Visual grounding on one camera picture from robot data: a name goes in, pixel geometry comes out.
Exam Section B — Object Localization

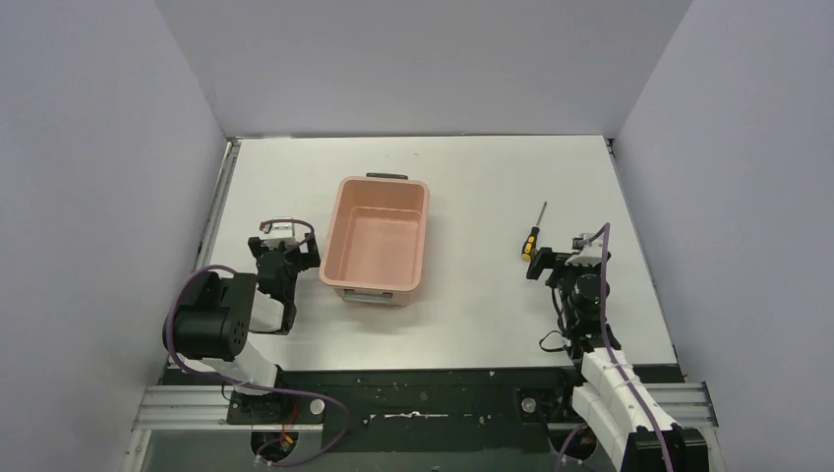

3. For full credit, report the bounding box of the pink plastic bin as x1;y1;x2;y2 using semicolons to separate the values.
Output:
319;173;430;307

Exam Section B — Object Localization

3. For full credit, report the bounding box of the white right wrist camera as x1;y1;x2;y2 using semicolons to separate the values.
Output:
566;233;603;267

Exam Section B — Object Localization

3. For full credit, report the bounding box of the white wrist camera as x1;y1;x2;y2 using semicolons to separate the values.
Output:
566;233;603;267
260;218;297;250

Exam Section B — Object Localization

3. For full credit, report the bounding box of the yellow black screwdriver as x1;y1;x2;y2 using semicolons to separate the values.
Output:
520;202;548;262

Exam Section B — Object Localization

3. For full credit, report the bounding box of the aluminium front frame rail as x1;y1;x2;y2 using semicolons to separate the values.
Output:
133;383;718;432

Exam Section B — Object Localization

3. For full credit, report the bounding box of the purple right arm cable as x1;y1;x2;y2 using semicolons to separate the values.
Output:
557;222;676;472

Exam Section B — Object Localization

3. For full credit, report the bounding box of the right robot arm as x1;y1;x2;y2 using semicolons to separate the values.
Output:
525;244;710;471

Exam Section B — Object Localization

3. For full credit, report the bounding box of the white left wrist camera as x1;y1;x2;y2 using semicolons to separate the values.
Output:
260;218;297;250

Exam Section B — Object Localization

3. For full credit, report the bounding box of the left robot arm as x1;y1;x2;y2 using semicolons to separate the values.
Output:
162;232;321;423

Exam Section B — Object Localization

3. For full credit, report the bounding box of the aluminium left side rail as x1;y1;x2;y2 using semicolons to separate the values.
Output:
194;138;241;268

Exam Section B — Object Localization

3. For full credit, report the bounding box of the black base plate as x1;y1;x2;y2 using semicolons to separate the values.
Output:
159;364;685;455

